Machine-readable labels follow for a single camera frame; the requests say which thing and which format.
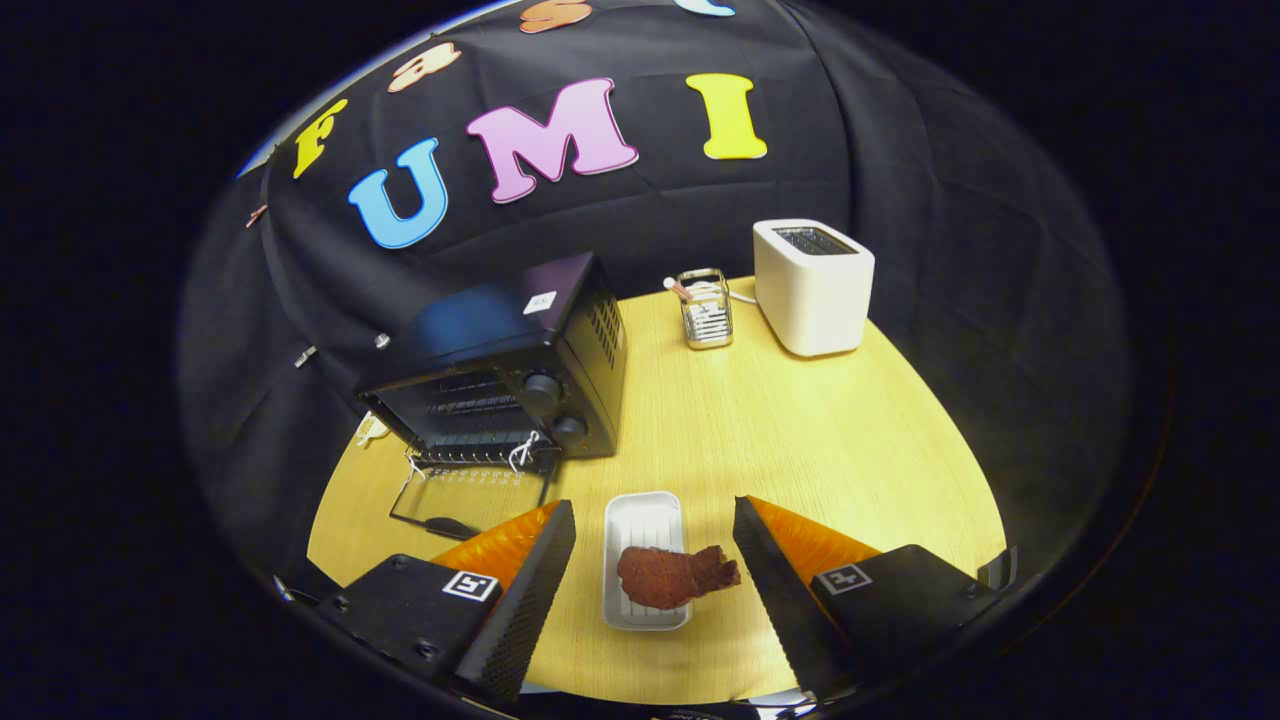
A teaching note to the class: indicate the black backdrop cloth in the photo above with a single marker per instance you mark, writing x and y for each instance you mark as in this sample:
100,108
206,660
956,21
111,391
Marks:
900,140

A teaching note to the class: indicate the copper cloth clip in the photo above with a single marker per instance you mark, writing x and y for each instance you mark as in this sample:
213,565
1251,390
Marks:
257,214

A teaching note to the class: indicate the white divided spice dish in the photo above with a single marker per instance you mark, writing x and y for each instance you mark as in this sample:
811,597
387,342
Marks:
372,430

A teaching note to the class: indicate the brown fried meat piece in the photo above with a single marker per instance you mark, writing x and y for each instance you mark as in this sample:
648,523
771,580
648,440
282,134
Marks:
660,578

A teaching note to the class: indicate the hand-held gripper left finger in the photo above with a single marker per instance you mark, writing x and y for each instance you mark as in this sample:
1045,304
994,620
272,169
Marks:
520,620

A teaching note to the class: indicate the white pop-up toaster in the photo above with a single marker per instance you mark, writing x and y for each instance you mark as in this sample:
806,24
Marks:
815,300

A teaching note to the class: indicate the black toaster oven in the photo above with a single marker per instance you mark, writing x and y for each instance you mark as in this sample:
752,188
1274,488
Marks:
500,320

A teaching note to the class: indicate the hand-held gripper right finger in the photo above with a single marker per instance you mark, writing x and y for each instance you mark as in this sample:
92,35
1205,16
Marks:
785,610

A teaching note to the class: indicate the silver cloth clip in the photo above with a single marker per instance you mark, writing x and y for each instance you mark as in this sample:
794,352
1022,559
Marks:
305,356

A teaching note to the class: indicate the small white ribbed tray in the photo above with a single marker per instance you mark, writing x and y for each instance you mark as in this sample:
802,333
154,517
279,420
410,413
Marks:
640,515

